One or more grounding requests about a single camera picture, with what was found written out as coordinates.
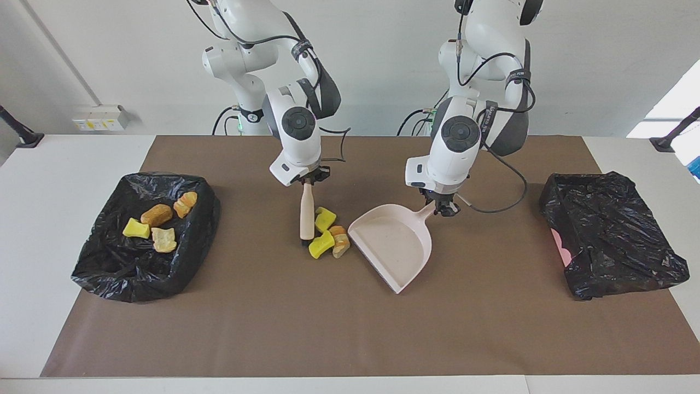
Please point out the beige hand brush black bristles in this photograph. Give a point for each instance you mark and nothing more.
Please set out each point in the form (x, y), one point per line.
(307, 213)

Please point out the pale bread chunk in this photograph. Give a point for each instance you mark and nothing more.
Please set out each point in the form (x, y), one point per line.
(164, 241)

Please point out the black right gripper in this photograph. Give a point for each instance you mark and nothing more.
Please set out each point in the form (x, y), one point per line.
(311, 173)

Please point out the yellow sponge piece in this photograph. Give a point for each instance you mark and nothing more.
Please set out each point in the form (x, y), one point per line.
(326, 220)
(135, 229)
(320, 246)

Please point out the white wall conduit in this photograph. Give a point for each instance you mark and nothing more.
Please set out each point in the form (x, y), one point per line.
(62, 52)

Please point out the brown bread roll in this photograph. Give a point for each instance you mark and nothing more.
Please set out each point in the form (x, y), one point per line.
(156, 215)

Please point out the black camera stand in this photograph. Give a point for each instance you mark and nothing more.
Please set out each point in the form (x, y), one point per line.
(30, 139)
(664, 143)

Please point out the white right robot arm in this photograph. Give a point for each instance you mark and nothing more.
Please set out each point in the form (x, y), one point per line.
(295, 126)

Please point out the blue box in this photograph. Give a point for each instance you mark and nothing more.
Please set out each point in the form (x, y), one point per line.
(696, 168)

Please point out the white wall outlet box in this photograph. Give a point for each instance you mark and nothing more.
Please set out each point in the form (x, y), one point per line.
(101, 117)

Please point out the black trash bag pink bin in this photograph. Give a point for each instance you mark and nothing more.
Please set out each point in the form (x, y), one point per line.
(612, 230)

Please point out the brown paper table mat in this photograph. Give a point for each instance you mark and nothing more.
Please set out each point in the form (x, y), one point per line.
(350, 328)

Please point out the beige plastic dustpan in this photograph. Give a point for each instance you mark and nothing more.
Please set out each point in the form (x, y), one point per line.
(394, 241)

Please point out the pale ridged bread piece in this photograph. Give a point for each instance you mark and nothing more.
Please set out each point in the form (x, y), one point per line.
(340, 241)
(186, 205)

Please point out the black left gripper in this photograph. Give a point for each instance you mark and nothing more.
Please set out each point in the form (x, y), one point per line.
(437, 197)

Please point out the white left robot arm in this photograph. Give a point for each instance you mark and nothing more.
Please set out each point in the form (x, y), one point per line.
(459, 137)

